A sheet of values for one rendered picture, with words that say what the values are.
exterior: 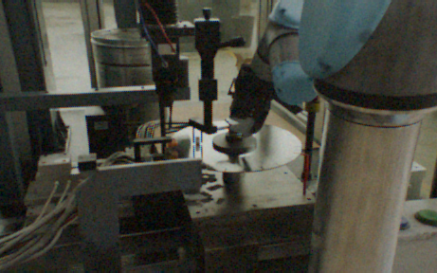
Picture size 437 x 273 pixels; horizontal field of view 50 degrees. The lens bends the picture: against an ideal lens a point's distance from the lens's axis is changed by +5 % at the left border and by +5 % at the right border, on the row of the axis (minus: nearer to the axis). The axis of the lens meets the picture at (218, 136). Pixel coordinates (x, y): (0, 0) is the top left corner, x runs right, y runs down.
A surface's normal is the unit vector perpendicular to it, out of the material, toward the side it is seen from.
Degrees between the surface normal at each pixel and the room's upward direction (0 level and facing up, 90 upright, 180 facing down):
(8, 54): 90
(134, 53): 90
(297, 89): 119
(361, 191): 95
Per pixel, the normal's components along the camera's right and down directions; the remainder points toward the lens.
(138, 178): 0.24, 0.36
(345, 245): -0.41, 0.40
